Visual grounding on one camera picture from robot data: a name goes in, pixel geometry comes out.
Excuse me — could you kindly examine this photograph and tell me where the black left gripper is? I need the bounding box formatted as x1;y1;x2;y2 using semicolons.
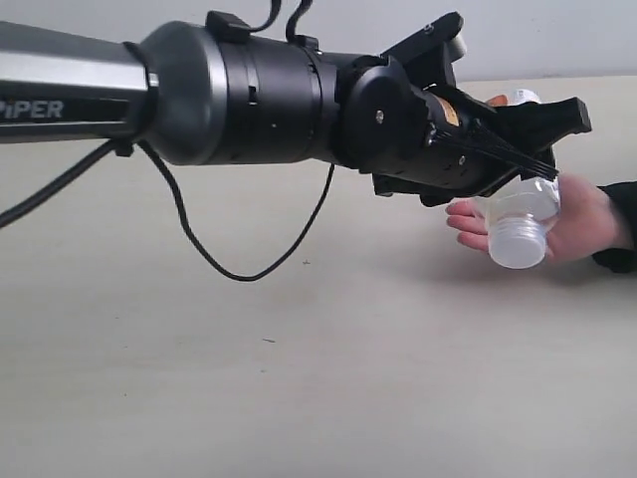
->
370;84;591;207

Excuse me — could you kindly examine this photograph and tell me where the green apple label bottle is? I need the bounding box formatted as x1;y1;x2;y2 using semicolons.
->
485;88;563;271

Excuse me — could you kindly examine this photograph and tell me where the black sleeved forearm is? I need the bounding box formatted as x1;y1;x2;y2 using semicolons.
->
592;181;636;274

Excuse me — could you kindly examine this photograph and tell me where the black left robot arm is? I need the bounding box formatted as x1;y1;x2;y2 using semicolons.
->
1;11;591;206

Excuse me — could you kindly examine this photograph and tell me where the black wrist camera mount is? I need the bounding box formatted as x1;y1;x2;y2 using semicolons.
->
381;11;467;89

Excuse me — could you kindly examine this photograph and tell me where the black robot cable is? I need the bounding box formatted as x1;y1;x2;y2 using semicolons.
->
0;0;558;283

